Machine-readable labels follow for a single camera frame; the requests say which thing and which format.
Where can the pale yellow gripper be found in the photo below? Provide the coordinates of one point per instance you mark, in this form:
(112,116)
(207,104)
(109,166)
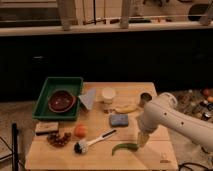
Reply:
(142,139)

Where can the green pepper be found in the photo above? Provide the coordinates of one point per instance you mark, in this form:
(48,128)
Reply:
(128,146)

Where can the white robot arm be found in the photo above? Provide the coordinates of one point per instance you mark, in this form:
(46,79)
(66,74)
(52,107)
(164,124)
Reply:
(161,110)

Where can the metal cup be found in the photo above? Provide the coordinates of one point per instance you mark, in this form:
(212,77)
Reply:
(144,98)

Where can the white paper cup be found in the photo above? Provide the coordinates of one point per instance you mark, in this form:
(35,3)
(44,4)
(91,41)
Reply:
(108,94)

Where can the blue sponge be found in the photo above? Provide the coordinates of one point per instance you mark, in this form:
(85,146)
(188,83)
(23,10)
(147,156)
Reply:
(117,120)

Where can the yellow banana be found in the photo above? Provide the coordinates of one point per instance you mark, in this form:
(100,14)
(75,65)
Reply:
(126,109)

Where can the orange tomato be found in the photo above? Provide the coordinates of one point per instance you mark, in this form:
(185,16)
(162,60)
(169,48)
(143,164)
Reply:
(80,131)

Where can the dark red grape bunch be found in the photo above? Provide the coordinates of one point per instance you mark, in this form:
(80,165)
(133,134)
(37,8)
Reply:
(56,140)

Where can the brown wooden bowl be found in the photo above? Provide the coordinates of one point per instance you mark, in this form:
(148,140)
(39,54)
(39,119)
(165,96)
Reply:
(61,101)

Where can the small wooden block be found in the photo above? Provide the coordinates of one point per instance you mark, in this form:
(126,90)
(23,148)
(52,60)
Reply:
(46,127)

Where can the green plastic tray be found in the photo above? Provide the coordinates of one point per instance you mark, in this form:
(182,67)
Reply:
(73,85)

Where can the black stand left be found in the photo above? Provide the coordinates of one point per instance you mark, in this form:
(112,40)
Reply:
(15,157)

